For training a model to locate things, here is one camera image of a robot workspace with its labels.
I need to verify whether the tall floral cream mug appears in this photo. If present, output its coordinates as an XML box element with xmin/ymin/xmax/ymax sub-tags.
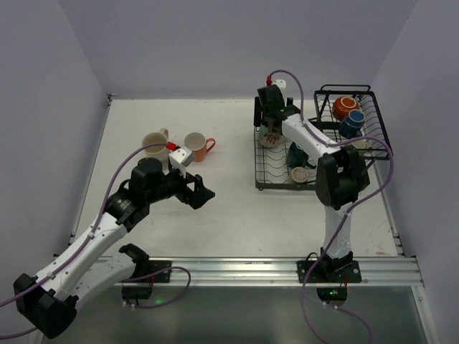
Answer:
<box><xmin>259</xmin><ymin>118</ymin><xmax>283</xmax><ymax>148</ymax></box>

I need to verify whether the beige ceramic mug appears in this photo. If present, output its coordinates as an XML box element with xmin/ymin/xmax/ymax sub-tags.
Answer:
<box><xmin>141</xmin><ymin>128</ymin><xmax>170</xmax><ymax>168</ymax></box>

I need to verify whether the orange ceramic mug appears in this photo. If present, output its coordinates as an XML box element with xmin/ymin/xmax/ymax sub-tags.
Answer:
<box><xmin>184</xmin><ymin>133</ymin><xmax>216</xmax><ymax>162</ymax></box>

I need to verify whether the teal ceramic cup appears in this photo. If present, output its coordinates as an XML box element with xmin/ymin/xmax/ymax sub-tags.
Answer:
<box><xmin>286</xmin><ymin>142</ymin><xmax>316</xmax><ymax>169</ymax></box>

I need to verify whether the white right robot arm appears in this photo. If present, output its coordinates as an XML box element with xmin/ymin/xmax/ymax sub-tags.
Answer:
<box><xmin>255</xmin><ymin>85</ymin><xmax>369</xmax><ymax>283</ymax></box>

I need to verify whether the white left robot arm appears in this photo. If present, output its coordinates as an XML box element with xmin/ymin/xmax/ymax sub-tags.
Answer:
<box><xmin>13</xmin><ymin>158</ymin><xmax>215</xmax><ymax>339</ymax></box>

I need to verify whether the small beige patterned cup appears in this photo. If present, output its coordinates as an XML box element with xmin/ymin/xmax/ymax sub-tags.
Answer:
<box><xmin>290</xmin><ymin>166</ymin><xmax>309</xmax><ymax>184</ymax></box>

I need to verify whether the orange round mug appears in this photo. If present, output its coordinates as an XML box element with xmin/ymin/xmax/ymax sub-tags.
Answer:
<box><xmin>332</xmin><ymin>96</ymin><xmax>360</xmax><ymax>121</ymax></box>

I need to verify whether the blue round mug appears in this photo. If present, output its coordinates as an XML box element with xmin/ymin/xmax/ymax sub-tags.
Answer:
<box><xmin>339</xmin><ymin>110</ymin><xmax>365</xmax><ymax>139</ymax></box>

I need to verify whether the cream round mug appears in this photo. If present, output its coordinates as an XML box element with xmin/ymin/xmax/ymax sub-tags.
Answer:
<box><xmin>351</xmin><ymin>140</ymin><xmax>367</xmax><ymax>150</ymax></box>

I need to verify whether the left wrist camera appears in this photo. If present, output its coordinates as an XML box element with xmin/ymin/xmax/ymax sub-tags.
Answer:
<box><xmin>166</xmin><ymin>141</ymin><xmax>194</xmax><ymax>178</ymax></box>

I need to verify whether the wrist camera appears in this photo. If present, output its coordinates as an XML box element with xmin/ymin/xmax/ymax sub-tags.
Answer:
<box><xmin>266</xmin><ymin>75</ymin><xmax>287</xmax><ymax>95</ymax></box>
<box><xmin>166</xmin><ymin>141</ymin><xmax>194</xmax><ymax>178</ymax></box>

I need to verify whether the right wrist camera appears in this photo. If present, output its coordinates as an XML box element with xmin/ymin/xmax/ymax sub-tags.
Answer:
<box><xmin>266</xmin><ymin>75</ymin><xmax>287</xmax><ymax>95</ymax></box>

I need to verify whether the black wire dish rack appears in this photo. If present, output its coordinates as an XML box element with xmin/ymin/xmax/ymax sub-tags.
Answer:
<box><xmin>253</xmin><ymin>83</ymin><xmax>392</xmax><ymax>191</ymax></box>

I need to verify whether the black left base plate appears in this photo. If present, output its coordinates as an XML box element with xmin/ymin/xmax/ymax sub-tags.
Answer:
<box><xmin>123</xmin><ymin>259</ymin><xmax>172</xmax><ymax>284</ymax></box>

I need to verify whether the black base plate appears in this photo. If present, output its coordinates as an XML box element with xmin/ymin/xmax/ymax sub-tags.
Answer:
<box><xmin>123</xmin><ymin>259</ymin><xmax>172</xmax><ymax>284</ymax></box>
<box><xmin>296</xmin><ymin>252</ymin><xmax>362</xmax><ymax>284</ymax></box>

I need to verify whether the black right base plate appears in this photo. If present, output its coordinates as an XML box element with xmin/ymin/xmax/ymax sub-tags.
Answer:
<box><xmin>296</xmin><ymin>252</ymin><xmax>362</xmax><ymax>284</ymax></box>

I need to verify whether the aluminium mounting rail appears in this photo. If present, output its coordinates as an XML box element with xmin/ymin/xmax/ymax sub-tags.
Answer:
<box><xmin>100</xmin><ymin>256</ymin><xmax>424</xmax><ymax>287</ymax></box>

